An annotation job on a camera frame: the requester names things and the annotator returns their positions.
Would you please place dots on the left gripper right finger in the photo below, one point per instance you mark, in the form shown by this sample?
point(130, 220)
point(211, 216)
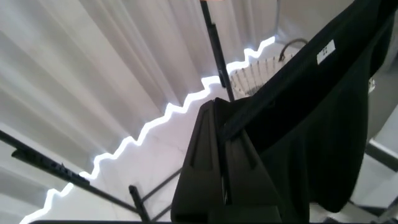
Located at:
point(245, 186)

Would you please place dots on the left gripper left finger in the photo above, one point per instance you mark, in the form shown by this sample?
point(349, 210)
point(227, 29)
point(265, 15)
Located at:
point(199, 186)

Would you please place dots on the black garment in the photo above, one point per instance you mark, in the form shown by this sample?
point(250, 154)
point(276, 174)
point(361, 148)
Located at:
point(311, 140)

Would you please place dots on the white laundry basket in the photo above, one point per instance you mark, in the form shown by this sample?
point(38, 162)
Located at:
point(261, 74)

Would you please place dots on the black clothes rack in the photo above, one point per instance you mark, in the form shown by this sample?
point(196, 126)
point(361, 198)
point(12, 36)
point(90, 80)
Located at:
point(216, 46)

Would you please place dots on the white curtain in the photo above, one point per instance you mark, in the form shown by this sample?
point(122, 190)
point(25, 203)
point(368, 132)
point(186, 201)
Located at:
point(93, 77)

